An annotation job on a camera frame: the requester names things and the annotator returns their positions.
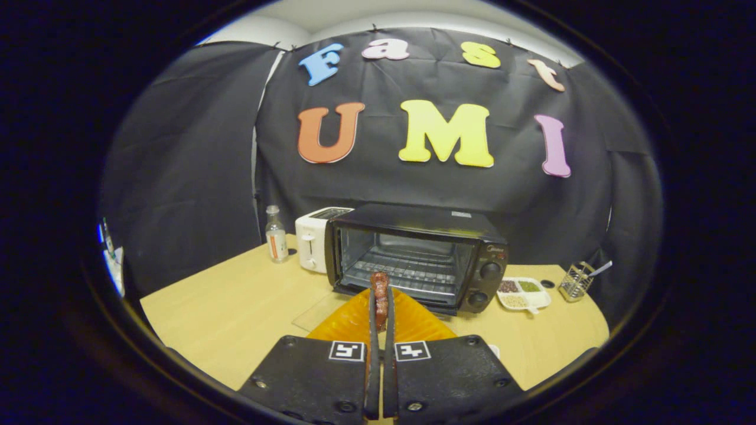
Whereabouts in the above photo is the red raw steak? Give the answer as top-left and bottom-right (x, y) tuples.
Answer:
(370, 272), (390, 331)

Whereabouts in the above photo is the white bread toaster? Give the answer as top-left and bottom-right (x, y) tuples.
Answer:
(295, 207), (355, 274)

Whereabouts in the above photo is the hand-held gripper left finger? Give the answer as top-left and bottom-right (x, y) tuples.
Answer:
(238, 286), (382, 425)

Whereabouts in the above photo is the white and blue object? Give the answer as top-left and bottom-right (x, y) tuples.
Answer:
(97, 217), (126, 298)

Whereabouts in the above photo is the black backdrop cloth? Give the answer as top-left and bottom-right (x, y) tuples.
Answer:
(97, 27), (663, 325)

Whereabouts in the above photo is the clear glass bottle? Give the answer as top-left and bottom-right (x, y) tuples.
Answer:
(265, 205), (289, 264)

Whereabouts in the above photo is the wire mesh utensil holder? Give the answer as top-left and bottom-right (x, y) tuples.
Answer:
(559, 261), (595, 303)

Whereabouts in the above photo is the black toaster oven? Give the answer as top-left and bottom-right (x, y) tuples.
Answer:
(292, 203), (510, 332)

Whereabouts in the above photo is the white divided condiment dish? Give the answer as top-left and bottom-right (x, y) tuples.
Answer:
(497, 277), (552, 314)

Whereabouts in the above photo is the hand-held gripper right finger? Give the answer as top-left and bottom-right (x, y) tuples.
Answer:
(383, 286), (525, 425)

